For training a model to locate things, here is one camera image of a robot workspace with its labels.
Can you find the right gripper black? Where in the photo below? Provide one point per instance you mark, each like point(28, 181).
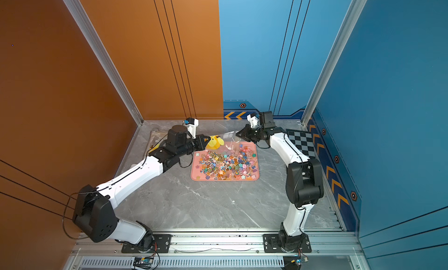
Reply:
point(247, 135)

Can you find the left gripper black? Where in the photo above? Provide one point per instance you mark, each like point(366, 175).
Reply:
point(200, 144)

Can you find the yellow duck ziploc bag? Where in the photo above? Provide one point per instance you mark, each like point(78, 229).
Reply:
point(224, 143)

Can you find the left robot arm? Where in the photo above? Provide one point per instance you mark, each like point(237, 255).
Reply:
point(94, 211)

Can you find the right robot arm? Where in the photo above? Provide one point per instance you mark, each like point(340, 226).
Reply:
point(304, 183)

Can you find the silver microphone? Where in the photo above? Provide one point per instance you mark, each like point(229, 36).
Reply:
point(152, 140)

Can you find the pink plastic tray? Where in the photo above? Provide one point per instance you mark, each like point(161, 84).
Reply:
point(242, 165)

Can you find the black white chessboard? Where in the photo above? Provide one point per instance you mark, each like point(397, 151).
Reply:
point(303, 142)

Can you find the left green circuit board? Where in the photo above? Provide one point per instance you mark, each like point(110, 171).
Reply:
point(143, 263)

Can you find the green circuit board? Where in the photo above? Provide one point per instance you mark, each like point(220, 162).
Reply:
point(292, 263)
point(143, 263)

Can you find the right green circuit board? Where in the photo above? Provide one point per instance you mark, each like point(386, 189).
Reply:
point(292, 263)

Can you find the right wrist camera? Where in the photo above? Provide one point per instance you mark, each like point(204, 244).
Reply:
point(253, 120)

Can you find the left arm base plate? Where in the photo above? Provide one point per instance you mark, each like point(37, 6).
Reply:
point(159, 243)

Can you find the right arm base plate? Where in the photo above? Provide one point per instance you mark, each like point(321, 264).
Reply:
point(276, 243)

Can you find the aluminium front rail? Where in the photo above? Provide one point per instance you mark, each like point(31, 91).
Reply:
point(238, 242)

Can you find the right aluminium corner post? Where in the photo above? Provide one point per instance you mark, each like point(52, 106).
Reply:
point(349, 22)

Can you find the aluminium corner post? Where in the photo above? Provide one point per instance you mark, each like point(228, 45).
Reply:
point(349, 22)
point(86, 27)

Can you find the left aluminium corner post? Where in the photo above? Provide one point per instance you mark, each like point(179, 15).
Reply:
point(86, 27)

